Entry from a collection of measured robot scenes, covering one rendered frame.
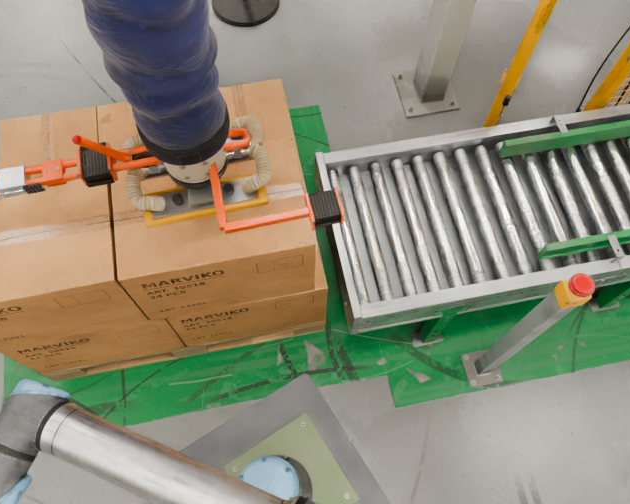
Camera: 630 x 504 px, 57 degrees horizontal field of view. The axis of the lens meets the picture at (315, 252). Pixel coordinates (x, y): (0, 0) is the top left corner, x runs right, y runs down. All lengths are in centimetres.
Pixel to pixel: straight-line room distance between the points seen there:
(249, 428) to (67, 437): 83
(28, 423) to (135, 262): 81
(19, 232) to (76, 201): 19
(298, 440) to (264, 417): 13
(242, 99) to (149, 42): 146
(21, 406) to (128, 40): 66
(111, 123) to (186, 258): 100
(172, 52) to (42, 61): 260
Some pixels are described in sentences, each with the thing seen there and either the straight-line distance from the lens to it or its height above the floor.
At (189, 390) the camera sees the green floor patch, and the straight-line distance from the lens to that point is 263.
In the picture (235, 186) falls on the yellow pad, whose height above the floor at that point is 114.
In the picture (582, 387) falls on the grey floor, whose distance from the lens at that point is 285.
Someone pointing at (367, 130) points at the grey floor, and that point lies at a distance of 315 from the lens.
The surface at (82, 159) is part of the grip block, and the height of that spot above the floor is 126.
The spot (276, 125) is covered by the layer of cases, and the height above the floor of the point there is 54.
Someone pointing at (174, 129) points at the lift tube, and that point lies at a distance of 137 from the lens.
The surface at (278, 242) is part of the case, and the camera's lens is 176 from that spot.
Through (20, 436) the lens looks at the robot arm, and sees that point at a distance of 113.
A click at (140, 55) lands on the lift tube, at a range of 117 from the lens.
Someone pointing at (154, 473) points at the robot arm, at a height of 156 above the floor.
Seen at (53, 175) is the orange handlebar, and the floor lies 126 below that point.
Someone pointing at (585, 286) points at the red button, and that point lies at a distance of 178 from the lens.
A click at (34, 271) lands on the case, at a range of 191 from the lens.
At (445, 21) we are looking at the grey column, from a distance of 287.
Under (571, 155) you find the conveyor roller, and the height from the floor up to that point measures 55.
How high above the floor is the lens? 254
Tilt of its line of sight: 66 degrees down
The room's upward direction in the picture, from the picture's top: 1 degrees clockwise
